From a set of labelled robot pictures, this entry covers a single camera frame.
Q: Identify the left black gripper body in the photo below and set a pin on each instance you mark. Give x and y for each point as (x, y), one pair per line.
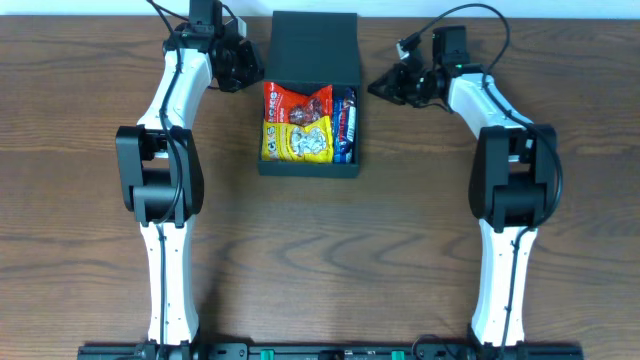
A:
(245, 67)

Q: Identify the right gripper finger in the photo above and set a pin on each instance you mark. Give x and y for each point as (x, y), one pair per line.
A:
(386, 92)
(389, 78)

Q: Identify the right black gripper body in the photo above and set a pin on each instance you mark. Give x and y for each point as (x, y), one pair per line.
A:
(400, 87)

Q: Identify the dark purple snack bar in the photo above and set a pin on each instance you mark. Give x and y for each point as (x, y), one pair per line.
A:
(348, 120)

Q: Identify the red Hacks candy bag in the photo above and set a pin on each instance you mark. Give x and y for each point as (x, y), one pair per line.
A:
(286, 106)

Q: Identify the dark green box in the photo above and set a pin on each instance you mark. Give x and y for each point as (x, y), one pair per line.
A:
(308, 51)

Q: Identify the blue Oreo cookie pack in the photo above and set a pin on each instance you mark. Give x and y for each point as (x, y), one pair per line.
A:
(340, 150)

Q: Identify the yellow Hacks candy bag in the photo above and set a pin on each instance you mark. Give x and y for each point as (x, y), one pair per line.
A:
(293, 143)

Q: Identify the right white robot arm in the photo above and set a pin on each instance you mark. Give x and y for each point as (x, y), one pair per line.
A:
(515, 183)

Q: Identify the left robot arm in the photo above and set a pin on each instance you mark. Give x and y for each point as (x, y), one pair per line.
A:
(161, 176)

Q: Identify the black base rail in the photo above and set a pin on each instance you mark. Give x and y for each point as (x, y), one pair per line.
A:
(241, 351)

